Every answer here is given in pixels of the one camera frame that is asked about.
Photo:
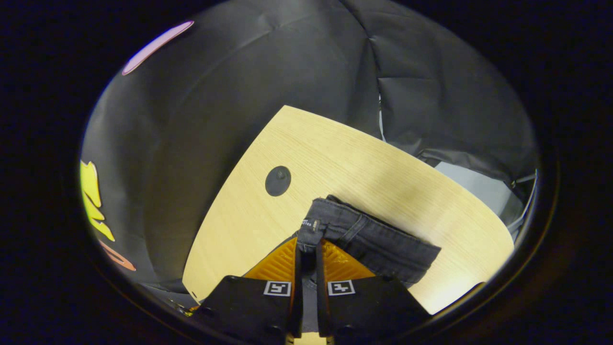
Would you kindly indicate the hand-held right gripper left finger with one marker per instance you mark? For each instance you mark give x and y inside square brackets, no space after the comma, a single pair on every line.
[297,306]

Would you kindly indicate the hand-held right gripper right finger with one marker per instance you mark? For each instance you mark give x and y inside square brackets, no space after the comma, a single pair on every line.
[322,306]

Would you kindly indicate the black jeans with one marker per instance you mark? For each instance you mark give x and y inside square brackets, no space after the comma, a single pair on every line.
[373,239]

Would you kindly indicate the black round table grommet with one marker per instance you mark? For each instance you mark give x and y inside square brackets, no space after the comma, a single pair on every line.
[278,180]

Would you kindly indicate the black backdrop cloth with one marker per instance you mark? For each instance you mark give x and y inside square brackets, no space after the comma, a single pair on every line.
[191,120]

